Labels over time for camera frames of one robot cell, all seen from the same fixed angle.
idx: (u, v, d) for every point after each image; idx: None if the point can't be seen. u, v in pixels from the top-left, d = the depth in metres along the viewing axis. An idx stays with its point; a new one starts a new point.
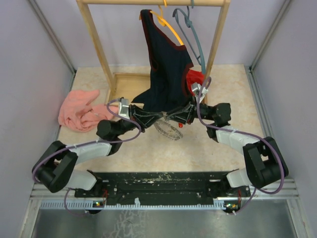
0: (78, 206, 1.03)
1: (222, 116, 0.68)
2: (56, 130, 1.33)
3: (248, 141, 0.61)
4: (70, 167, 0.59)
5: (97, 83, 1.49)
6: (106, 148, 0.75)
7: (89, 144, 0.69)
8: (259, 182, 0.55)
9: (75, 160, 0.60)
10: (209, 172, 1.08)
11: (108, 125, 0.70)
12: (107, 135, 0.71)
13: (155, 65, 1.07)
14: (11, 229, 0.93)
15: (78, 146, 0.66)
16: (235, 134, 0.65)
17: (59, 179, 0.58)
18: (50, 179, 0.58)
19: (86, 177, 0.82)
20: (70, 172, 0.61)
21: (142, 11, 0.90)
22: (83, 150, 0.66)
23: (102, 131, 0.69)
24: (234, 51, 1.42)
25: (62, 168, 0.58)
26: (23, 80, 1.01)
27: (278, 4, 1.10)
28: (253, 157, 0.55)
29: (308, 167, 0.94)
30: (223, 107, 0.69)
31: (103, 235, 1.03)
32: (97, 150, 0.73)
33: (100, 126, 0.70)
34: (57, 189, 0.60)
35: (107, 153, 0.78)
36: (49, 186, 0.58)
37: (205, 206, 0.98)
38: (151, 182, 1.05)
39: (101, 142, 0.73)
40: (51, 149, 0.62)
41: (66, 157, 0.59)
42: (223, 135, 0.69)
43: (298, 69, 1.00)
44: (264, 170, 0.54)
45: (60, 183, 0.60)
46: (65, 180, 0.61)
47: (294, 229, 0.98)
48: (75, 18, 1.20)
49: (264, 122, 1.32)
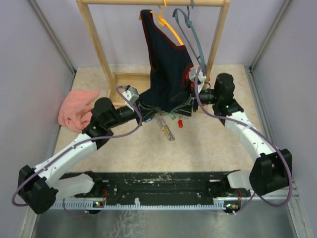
0: (77, 206, 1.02)
1: (225, 84, 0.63)
2: (56, 130, 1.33)
3: (262, 149, 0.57)
4: (45, 191, 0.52)
5: (98, 83, 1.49)
6: (90, 147, 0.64)
7: (64, 154, 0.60)
8: (260, 192, 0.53)
9: (46, 186, 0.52)
10: (209, 172, 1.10)
11: (106, 104, 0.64)
12: (103, 116, 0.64)
13: (155, 65, 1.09)
14: (10, 229, 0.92)
15: (48, 167, 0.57)
16: (248, 131, 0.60)
17: (39, 202, 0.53)
18: (31, 204, 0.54)
19: (81, 184, 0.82)
20: (49, 194, 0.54)
21: (142, 11, 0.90)
22: (55, 170, 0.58)
23: (100, 109, 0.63)
24: (234, 51, 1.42)
25: (36, 195, 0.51)
26: (23, 80, 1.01)
27: (277, 4, 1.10)
28: (264, 171, 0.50)
29: (308, 168, 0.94)
30: (223, 79, 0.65)
31: (103, 235, 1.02)
32: (80, 154, 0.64)
33: (97, 103, 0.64)
34: (45, 207, 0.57)
35: (95, 148, 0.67)
36: (33, 209, 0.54)
37: (205, 206, 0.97)
38: (151, 182, 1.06)
39: (80, 145, 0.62)
40: (20, 176, 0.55)
41: (34, 186, 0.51)
42: (233, 126, 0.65)
43: (298, 69, 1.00)
44: (269, 182, 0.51)
45: (46, 202, 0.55)
46: (49, 200, 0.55)
47: (294, 228, 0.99)
48: (75, 19, 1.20)
49: (264, 122, 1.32)
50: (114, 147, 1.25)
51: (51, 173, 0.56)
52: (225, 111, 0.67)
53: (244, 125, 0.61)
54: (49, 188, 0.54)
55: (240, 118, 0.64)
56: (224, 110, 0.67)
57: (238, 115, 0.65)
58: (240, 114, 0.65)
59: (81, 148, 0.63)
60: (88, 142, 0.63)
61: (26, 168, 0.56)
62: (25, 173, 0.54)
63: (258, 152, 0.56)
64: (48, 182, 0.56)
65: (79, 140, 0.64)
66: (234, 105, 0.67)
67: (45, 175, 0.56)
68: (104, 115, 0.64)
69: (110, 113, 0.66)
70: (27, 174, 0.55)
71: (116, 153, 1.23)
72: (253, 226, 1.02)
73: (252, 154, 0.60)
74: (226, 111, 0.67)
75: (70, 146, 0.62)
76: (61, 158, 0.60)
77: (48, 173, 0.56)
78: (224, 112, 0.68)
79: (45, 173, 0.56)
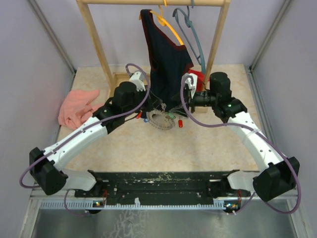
0: (77, 206, 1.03)
1: (218, 80, 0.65)
2: (56, 130, 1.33)
3: (270, 157, 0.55)
4: (54, 174, 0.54)
5: (97, 82, 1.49)
6: (100, 131, 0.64)
7: (75, 137, 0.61)
8: (265, 197, 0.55)
9: (53, 170, 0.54)
10: (209, 172, 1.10)
11: (131, 87, 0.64)
12: (125, 98, 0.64)
13: (155, 65, 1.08)
14: (11, 229, 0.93)
15: (57, 150, 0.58)
16: (255, 137, 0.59)
17: (49, 184, 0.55)
18: (42, 185, 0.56)
19: (85, 179, 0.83)
20: (58, 177, 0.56)
21: (142, 11, 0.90)
22: (63, 153, 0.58)
23: (125, 89, 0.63)
24: (234, 51, 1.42)
25: (44, 178, 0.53)
26: (23, 81, 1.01)
27: (278, 3, 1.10)
28: (272, 182, 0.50)
29: (308, 168, 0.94)
30: (217, 76, 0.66)
31: (103, 235, 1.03)
32: (90, 139, 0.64)
33: (122, 85, 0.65)
34: (56, 189, 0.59)
35: (107, 132, 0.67)
36: (44, 190, 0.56)
37: (205, 206, 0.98)
38: (151, 182, 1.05)
39: (91, 128, 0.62)
40: (30, 157, 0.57)
41: (43, 169, 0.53)
42: (237, 129, 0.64)
43: (298, 69, 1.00)
44: (275, 189, 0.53)
45: (56, 186, 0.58)
46: (58, 182, 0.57)
47: (294, 228, 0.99)
48: (75, 18, 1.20)
49: (264, 121, 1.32)
50: (114, 147, 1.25)
51: (59, 157, 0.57)
52: (228, 110, 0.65)
53: (250, 130, 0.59)
54: (58, 172, 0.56)
55: (245, 120, 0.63)
56: (227, 109, 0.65)
57: (242, 118, 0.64)
58: (244, 116, 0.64)
59: (91, 132, 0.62)
60: (98, 126, 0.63)
61: (35, 150, 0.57)
62: (34, 156, 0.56)
63: (265, 161, 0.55)
64: (57, 165, 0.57)
65: (89, 123, 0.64)
66: (235, 103, 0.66)
67: (54, 158, 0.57)
68: (126, 97, 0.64)
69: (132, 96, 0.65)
70: (36, 156, 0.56)
71: (116, 153, 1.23)
72: (253, 227, 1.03)
73: (259, 162, 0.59)
74: (230, 111, 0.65)
75: (79, 130, 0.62)
76: (70, 142, 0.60)
77: (56, 156, 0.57)
78: (227, 111, 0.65)
79: (54, 157, 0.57)
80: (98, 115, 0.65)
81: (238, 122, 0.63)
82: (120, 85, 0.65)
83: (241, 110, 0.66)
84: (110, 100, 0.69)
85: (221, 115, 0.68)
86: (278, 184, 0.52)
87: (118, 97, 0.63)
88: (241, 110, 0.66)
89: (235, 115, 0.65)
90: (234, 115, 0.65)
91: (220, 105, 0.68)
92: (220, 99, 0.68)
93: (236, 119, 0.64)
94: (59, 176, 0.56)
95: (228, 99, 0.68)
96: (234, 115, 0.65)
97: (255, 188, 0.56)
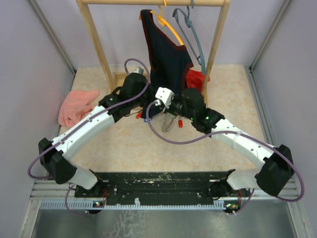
0: (78, 206, 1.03)
1: (190, 98, 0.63)
2: (56, 130, 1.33)
3: (262, 153, 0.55)
4: (63, 163, 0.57)
5: (97, 82, 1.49)
6: (106, 120, 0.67)
7: (82, 127, 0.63)
8: (273, 193, 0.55)
9: (63, 159, 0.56)
10: (209, 172, 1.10)
11: (140, 76, 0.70)
12: (134, 86, 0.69)
13: (155, 65, 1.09)
14: (11, 229, 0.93)
15: (65, 141, 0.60)
16: (240, 139, 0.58)
17: (60, 173, 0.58)
18: (53, 174, 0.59)
19: (89, 177, 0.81)
20: (67, 166, 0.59)
21: (142, 11, 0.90)
22: (71, 144, 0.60)
23: (135, 78, 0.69)
24: (234, 51, 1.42)
25: (54, 167, 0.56)
26: (23, 81, 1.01)
27: (278, 3, 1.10)
28: (275, 175, 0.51)
29: (308, 168, 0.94)
30: (189, 93, 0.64)
31: (103, 235, 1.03)
32: (96, 129, 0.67)
33: (132, 74, 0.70)
34: (67, 179, 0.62)
35: (114, 120, 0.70)
36: (56, 180, 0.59)
37: (205, 206, 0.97)
38: (151, 182, 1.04)
39: (97, 117, 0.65)
40: (39, 148, 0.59)
41: (52, 158, 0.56)
42: (221, 136, 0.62)
43: (298, 69, 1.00)
44: (279, 182, 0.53)
45: (66, 174, 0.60)
46: (68, 171, 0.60)
47: (294, 228, 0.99)
48: (75, 18, 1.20)
49: (264, 121, 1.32)
50: (114, 147, 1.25)
51: (67, 147, 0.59)
52: (207, 123, 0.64)
53: (235, 133, 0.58)
54: (67, 161, 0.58)
55: (227, 126, 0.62)
56: (207, 123, 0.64)
57: (223, 125, 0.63)
58: (224, 123, 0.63)
59: (98, 121, 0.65)
60: (104, 115, 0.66)
61: (44, 141, 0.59)
62: (43, 146, 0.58)
63: (260, 157, 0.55)
64: (66, 154, 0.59)
65: (96, 113, 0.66)
66: (212, 113, 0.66)
67: (62, 148, 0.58)
68: (134, 86, 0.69)
69: (140, 85, 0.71)
70: (45, 147, 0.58)
71: (116, 153, 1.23)
72: (253, 227, 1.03)
73: (254, 160, 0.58)
74: (209, 123, 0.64)
75: (85, 120, 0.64)
76: (77, 132, 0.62)
77: (65, 146, 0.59)
78: (207, 125, 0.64)
79: (62, 147, 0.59)
80: (105, 103, 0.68)
81: (220, 129, 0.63)
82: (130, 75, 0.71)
83: (219, 119, 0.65)
84: (117, 91, 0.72)
85: (202, 130, 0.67)
86: (280, 176, 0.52)
87: (128, 85, 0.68)
88: (219, 118, 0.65)
89: (216, 125, 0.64)
90: (214, 125, 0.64)
91: (199, 120, 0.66)
92: (197, 114, 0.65)
93: (218, 128, 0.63)
94: (68, 165, 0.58)
95: (204, 112, 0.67)
96: (214, 126, 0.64)
97: (261, 187, 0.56)
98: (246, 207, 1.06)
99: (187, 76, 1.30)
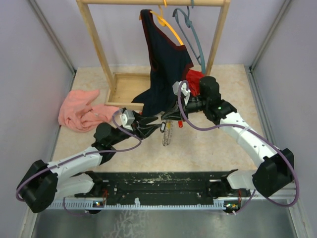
0: (77, 207, 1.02)
1: (206, 85, 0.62)
2: (56, 130, 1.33)
3: (264, 152, 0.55)
4: (52, 188, 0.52)
5: (97, 82, 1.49)
6: (96, 159, 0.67)
7: (75, 159, 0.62)
8: (267, 193, 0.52)
9: (55, 182, 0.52)
10: (209, 172, 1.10)
11: (107, 130, 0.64)
12: (105, 140, 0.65)
13: (155, 65, 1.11)
14: (10, 229, 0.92)
15: (60, 166, 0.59)
16: (246, 134, 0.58)
17: (41, 200, 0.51)
18: (30, 201, 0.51)
19: (81, 184, 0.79)
20: (52, 192, 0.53)
21: (142, 11, 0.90)
22: (66, 170, 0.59)
23: (101, 135, 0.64)
24: (234, 51, 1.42)
25: (42, 190, 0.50)
26: (24, 81, 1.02)
27: (278, 4, 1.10)
28: (270, 175, 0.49)
29: (307, 168, 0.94)
30: (206, 80, 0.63)
31: (103, 235, 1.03)
32: (86, 164, 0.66)
33: (100, 128, 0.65)
34: (38, 209, 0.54)
35: (98, 163, 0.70)
36: (31, 206, 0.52)
37: (205, 206, 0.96)
38: (151, 182, 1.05)
39: (89, 154, 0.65)
40: (32, 170, 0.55)
41: (45, 179, 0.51)
42: (230, 129, 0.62)
43: (298, 69, 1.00)
44: (274, 184, 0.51)
45: (43, 203, 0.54)
46: (49, 200, 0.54)
47: (294, 228, 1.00)
48: (75, 18, 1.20)
49: (263, 121, 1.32)
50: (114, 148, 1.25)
51: (62, 171, 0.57)
52: (218, 112, 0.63)
53: (242, 128, 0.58)
54: (55, 187, 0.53)
55: (236, 120, 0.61)
56: (217, 112, 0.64)
57: (233, 118, 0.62)
58: (235, 116, 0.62)
59: (90, 157, 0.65)
60: (96, 154, 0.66)
61: (38, 163, 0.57)
62: (37, 168, 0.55)
63: (261, 155, 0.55)
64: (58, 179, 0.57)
65: (88, 150, 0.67)
66: (225, 105, 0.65)
67: (57, 171, 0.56)
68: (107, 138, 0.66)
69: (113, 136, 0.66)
70: (39, 169, 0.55)
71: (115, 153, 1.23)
72: (253, 227, 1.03)
73: (254, 157, 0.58)
74: (220, 113, 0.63)
75: (80, 153, 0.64)
76: (73, 161, 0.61)
77: (59, 170, 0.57)
78: (218, 114, 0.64)
79: (57, 170, 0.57)
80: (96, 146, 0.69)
81: (229, 122, 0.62)
82: (98, 127, 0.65)
83: (231, 111, 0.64)
84: None
85: (213, 119, 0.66)
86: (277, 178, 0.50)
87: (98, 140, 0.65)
88: (231, 111, 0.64)
89: (226, 116, 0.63)
90: (225, 116, 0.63)
91: (211, 109, 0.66)
92: (210, 103, 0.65)
93: (228, 120, 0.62)
94: (54, 191, 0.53)
95: (217, 101, 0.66)
96: (224, 117, 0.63)
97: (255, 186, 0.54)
98: (246, 207, 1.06)
99: (187, 76, 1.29)
